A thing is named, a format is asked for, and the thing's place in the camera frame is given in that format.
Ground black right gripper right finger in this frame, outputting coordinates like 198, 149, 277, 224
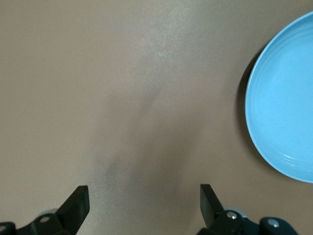
197, 184, 300, 235

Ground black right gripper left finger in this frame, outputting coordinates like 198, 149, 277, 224
0, 185, 89, 235

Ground blue plate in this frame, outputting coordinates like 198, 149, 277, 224
245, 11, 313, 184

